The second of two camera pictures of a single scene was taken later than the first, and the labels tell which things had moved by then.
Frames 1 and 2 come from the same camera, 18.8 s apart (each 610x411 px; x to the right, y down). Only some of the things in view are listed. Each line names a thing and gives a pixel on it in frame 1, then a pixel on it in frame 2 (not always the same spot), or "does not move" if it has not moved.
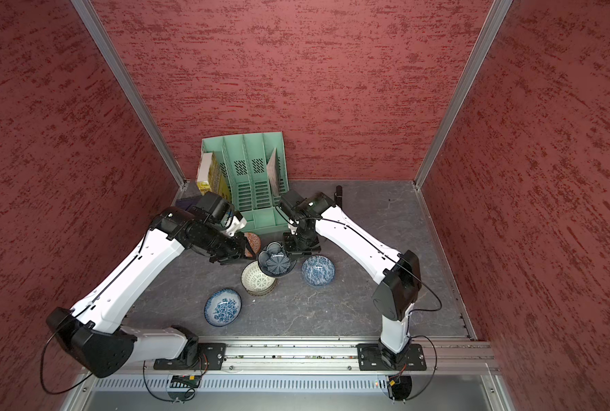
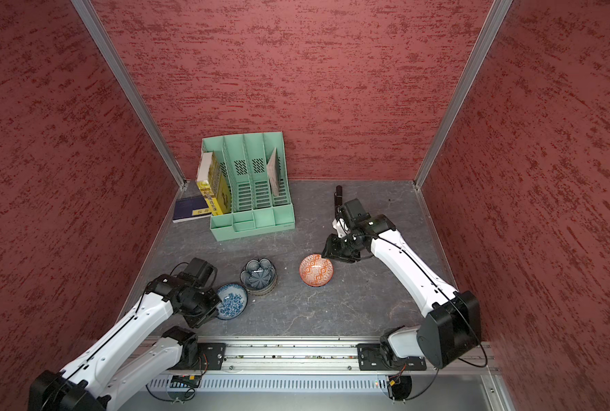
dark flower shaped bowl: x=276 y=261 -> x=259 y=274
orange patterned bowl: x=254 y=241 -> x=315 y=271
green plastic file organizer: x=242 y=160 does not move
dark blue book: x=185 y=203 does not move
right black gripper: x=296 y=252 -> x=333 y=251
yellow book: x=209 y=179 does not move
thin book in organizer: x=272 y=172 does not move
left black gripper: x=236 y=251 -> x=197 y=320
